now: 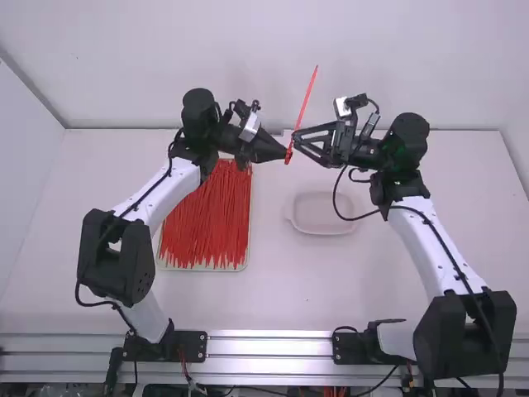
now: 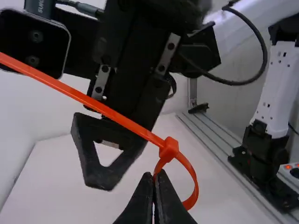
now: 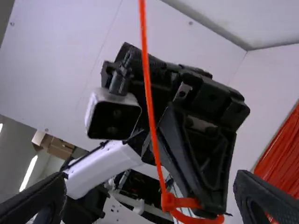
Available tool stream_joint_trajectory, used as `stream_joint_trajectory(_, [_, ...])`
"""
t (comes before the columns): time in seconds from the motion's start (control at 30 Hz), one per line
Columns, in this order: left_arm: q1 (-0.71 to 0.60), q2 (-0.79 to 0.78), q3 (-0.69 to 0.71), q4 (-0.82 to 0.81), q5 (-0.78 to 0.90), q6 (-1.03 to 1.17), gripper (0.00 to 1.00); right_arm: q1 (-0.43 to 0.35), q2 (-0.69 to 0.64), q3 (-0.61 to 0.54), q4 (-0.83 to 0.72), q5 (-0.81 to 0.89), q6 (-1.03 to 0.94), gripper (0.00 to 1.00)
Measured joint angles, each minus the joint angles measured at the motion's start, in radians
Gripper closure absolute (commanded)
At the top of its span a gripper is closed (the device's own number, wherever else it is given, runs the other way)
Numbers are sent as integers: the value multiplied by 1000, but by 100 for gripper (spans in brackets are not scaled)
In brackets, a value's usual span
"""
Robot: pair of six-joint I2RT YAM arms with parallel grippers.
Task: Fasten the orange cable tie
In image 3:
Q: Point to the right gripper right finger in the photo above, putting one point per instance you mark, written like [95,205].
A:
[261,200]

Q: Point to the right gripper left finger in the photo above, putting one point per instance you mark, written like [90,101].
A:
[30,203]

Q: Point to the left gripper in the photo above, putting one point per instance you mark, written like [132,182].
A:
[210,93]

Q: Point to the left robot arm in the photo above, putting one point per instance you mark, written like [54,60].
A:
[100,168]

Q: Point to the brown cardboard box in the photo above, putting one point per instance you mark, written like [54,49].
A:
[52,144]

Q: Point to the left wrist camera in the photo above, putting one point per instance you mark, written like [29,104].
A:
[112,116]

